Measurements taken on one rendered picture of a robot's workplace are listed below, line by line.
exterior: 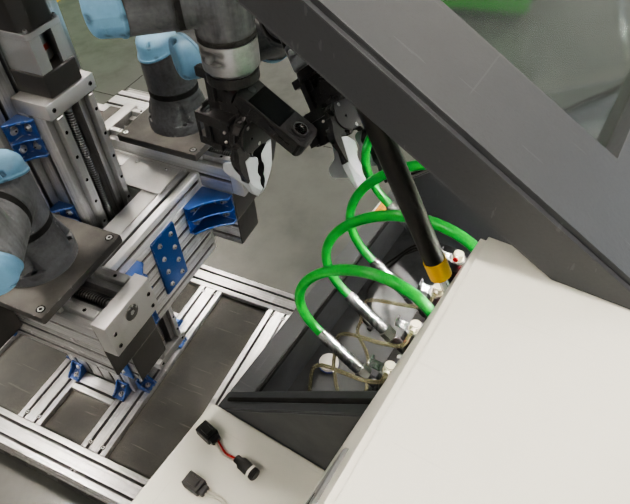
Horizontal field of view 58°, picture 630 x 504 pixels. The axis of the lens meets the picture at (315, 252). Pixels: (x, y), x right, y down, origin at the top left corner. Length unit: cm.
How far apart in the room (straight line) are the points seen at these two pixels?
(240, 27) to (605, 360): 55
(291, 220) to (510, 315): 232
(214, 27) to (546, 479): 59
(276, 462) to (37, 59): 81
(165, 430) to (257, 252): 97
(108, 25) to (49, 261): 53
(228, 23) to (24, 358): 166
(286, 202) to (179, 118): 142
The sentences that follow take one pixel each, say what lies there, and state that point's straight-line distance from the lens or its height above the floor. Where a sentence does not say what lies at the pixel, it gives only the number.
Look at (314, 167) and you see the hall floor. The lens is 293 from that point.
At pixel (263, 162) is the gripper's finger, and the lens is 86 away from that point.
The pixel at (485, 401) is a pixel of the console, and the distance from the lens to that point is 32.
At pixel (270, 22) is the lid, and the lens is 36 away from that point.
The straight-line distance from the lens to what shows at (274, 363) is 103.
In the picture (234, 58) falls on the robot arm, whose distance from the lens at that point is 74.
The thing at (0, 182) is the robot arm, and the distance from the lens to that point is 103.
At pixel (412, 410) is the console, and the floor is 155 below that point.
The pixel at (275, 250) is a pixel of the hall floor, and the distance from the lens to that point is 251.
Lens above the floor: 182
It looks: 47 degrees down
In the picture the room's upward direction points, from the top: 3 degrees counter-clockwise
